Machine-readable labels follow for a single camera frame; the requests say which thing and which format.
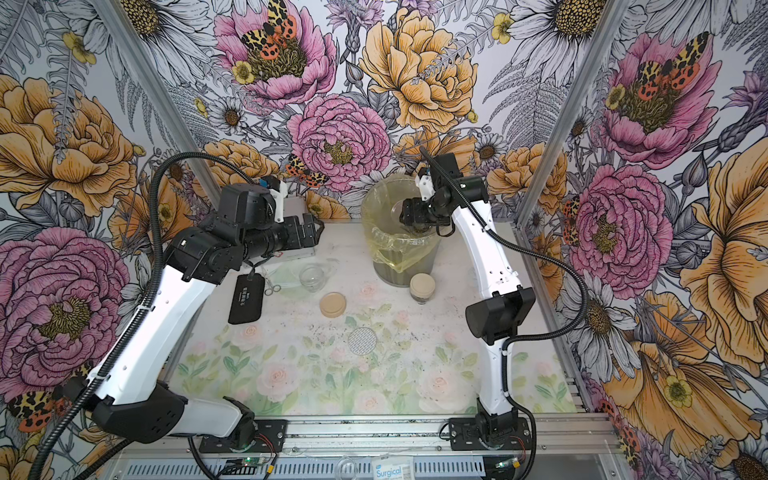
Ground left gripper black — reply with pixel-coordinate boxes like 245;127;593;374
239;215;322;261

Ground clear jar beige lid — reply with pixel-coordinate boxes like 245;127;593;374
299;264;328;293

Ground peeled foil seal disc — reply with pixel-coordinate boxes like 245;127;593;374
347;327;378;356

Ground foil tea jar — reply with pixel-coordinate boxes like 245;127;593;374
389;199;411;226

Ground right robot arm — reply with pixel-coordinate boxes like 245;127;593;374
399;150;536;449

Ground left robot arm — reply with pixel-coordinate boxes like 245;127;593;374
65;178;322;449

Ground mesh waste bin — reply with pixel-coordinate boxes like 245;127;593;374
371;179;442;288

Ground clear plastic bowl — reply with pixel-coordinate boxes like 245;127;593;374
260;259;339;298

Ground small metal scissors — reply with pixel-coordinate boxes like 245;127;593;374
264;277;282;296

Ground closed beige lid jar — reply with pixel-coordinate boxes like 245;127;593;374
409;273;436;304

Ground black rectangular case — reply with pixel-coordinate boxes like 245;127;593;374
228;273;266;325

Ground surgical label box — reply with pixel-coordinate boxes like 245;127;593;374
371;456;414;480

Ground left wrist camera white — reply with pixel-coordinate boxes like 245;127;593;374
259;175;308;223

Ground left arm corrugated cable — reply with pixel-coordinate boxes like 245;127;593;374
26;151;259;480

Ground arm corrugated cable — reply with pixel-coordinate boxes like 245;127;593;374
419;146;589;480
26;151;259;480

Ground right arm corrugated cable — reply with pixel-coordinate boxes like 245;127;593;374
419;146;589;480

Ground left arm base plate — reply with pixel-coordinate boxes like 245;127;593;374
199;419;289;454

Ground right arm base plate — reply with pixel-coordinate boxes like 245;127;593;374
447;415;533;451

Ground aluminium front rail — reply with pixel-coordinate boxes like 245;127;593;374
107;413;625;460

